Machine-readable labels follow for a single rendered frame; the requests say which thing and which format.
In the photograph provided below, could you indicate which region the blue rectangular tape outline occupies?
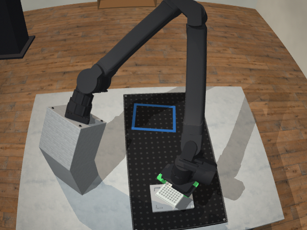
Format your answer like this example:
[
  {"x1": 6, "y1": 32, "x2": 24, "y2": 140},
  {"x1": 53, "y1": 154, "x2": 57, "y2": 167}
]
[{"x1": 131, "y1": 103, "x2": 176, "y2": 132}]

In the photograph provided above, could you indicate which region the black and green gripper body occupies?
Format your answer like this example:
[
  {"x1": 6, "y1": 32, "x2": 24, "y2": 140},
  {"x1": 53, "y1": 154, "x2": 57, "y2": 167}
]
[{"x1": 160, "y1": 163, "x2": 196, "y2": 197}]

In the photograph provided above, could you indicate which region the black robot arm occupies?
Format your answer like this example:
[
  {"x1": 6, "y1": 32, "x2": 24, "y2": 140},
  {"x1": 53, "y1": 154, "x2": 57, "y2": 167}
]
[{"x1": 65, "y1": 0, "x2": 217, "y2": 185}]

